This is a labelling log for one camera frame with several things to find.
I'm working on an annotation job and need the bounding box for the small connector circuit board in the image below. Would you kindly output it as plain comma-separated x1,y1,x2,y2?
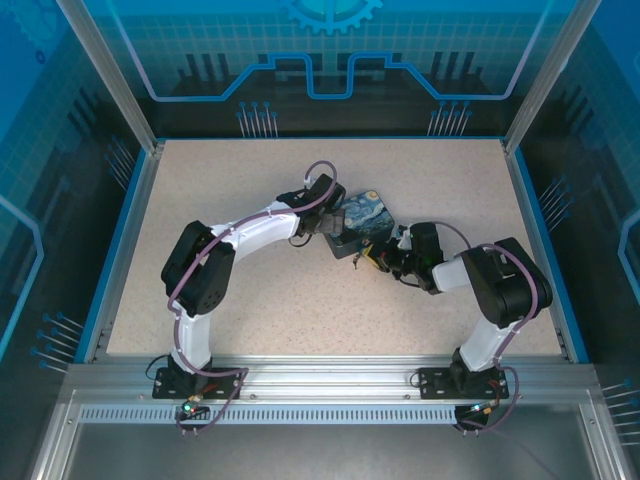
180,397,209,419
469,399,501,419

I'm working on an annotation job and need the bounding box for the blue starry night box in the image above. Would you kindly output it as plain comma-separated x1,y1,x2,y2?
323,188,398,262

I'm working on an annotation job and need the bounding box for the steel bottom panel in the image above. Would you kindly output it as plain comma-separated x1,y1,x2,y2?
27,389,624,480

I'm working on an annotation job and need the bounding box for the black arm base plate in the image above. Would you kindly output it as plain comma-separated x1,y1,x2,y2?
152,367,246,400
417,367,510,400

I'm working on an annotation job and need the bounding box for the slotted grey cable duct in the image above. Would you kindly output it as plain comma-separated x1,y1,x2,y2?
78,404,504,425

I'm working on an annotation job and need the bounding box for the aluminium front rail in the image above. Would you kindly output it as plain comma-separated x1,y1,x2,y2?
64,353,599,401

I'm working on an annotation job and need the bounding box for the aluminium side rail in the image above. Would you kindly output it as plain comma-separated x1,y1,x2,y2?
82,141,166,364
501,139,574,362

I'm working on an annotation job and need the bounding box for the aluminium corner post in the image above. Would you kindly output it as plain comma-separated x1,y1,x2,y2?
55,0,167,154
502,0,589,155

